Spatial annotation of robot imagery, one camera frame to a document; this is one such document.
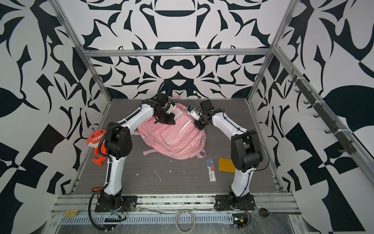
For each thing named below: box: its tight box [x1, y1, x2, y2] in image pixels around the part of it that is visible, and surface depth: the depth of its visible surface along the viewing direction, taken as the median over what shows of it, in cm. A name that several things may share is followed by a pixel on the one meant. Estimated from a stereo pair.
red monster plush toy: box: [87, 129, 108, 167], surface depth 90 cm
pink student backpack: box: [131, 102, 207, 160], surface depth 91 cm
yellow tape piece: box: [64, 210, 79, 218], surface depth 72 cm
